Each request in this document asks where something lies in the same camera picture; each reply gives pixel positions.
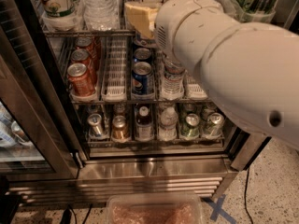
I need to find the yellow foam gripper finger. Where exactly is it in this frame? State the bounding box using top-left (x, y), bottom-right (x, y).
top-left (124, 2), bottom-right (162, 39)

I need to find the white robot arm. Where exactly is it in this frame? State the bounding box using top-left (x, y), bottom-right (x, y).
top-left (125, 0), bottom-right (299, 149)

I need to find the rear blue pepsi can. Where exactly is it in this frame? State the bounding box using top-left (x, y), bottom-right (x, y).
top-left (135, 32), bottom-right (156, 48)

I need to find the blue pepsi can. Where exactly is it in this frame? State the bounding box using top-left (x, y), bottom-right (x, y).
top-left (135, 32), bottom-right (156, 48)
top-left (132, 62), bottom-right (154, 95)
top-left (133, 48), bottom-right (152, 64)

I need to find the middle blue pepsi can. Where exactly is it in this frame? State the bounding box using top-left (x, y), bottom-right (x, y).
top-left (133, 48), bottom-right (152, 64)

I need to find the clear water bottle top shelf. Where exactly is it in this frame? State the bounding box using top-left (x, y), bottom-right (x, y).
top-left (83, 0), bottom-right (120, 31)

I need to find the rear red soda can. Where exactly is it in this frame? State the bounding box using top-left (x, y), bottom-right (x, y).
top-left (75, 36), bottom-right (100, 70)

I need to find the red soda can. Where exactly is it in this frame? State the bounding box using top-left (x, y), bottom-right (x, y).
top-left (67, 63), bottom-right (95, 97)
top-left (71, 49), bottom-right (97, 84)
top-left (75, 36), bottom-right (100, 70)

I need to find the front blue pepsi can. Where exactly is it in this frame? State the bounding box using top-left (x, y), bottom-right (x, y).
top-left (132, 62), bottom-right (154, 95)

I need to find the water bottle middle shelf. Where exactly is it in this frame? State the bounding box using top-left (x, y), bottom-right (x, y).
top-left (162, 57), bottom-right (185, 100)

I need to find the middle red soda can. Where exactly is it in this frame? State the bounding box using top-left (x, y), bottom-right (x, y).
top-left (71, 49), bottom-right (97, 84)

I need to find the empty white tray middle shelf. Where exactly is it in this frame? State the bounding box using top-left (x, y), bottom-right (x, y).
top-left (101, 36), bottom-right (127, 102)

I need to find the front red soda can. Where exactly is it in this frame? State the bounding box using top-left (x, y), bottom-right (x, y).
top-left (67, 63), bottom-right (95, 97)

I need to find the water bottle bottom shelf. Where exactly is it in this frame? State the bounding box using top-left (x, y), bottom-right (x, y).
top-left (158, 106), bottom-right (178, 141)

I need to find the stainless steel fridge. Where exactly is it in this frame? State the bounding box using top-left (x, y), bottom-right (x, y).
top-left (0, 0), bottom-right (299, 207)

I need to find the silver can bottom shelf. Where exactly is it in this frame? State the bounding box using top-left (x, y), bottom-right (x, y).
top-left (87, 113), bottom-right (105, 136)

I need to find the gold can bottom shelf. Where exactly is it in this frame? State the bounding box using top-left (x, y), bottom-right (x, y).
top-left (112, 116), bottom-right (129, 141)

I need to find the left green can bottom shelf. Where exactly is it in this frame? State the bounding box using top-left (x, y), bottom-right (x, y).
top-left (180, 113), bottom-right (200, 140)

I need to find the glass fridge door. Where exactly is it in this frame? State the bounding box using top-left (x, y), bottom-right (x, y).
top-left (0, 0), bottom-right (86, 182)

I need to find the empty white tray right middle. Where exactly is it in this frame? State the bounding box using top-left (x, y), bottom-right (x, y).
top-left (184, 74), bottom-right (207, 100)

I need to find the dark bottle white cap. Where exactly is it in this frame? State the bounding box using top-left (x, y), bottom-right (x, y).
top-left (136, 105), bottom-right (153, 141)

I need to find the clear plastic bin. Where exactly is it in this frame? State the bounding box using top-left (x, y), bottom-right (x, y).
top-left (105, 192), bottom-right (203, 224)

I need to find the blue tape cross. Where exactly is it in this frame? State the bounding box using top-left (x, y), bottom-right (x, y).
top-left (204, 194), bottom-right (236, 224)

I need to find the black cable on floor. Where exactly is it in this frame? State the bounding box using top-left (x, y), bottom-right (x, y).
top-left (243, 167), bottom-right (255, 224)

